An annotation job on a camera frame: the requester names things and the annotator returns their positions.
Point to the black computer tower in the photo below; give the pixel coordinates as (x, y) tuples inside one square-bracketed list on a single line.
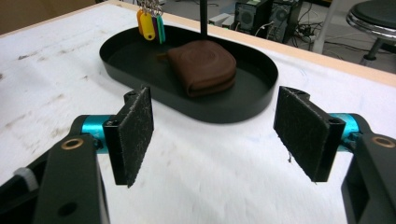
[(285, 18), (249, 17)]

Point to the white stand pole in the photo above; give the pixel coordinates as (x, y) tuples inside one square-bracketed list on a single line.
[(325, 28)]

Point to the brown zip pouch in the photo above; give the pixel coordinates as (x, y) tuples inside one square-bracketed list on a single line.
[(202, 65)]

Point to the chrome stool with black seat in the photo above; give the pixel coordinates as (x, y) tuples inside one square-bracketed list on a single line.
[(373, 15)]

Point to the key bunch with coloured tags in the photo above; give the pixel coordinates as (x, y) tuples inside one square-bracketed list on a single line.
[(147, 26)]

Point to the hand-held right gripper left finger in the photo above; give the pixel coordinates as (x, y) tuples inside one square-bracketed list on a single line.
[(134, 140)]

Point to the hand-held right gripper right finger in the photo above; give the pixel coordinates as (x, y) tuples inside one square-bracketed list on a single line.
[(306, 133)]

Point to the black oval tray with post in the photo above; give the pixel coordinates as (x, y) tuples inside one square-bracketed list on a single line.
[(218, 105)]

